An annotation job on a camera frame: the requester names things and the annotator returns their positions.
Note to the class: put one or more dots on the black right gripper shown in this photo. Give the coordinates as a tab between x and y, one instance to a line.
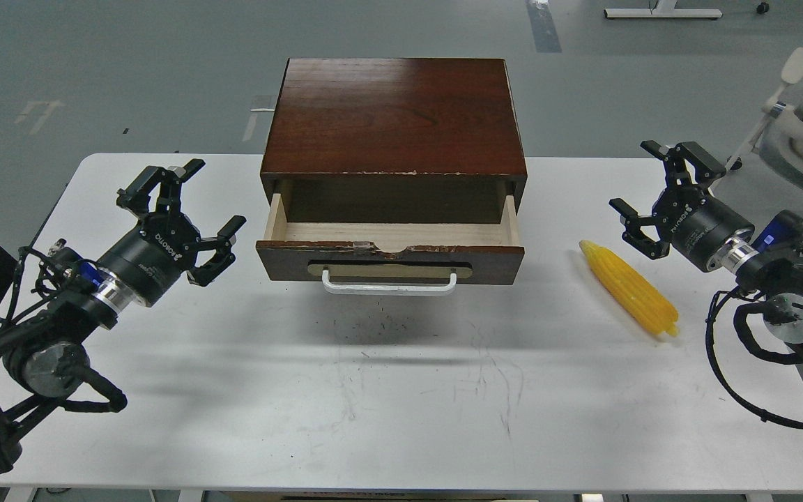
694	223

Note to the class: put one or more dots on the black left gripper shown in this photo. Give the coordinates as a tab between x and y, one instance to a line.
150	258

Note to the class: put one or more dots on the yellow corn cob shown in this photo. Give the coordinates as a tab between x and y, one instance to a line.
653	311

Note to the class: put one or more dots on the wooden drawer with white handle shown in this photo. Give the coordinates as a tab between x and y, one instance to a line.
391	259

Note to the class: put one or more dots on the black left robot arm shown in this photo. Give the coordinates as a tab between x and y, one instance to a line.
59	299

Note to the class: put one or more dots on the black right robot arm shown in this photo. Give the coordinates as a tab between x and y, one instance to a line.
770	263

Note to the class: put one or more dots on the white table base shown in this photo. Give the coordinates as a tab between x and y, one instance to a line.
659	10

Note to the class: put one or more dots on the dark wooden cabinet box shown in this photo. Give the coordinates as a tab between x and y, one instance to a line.
407	140

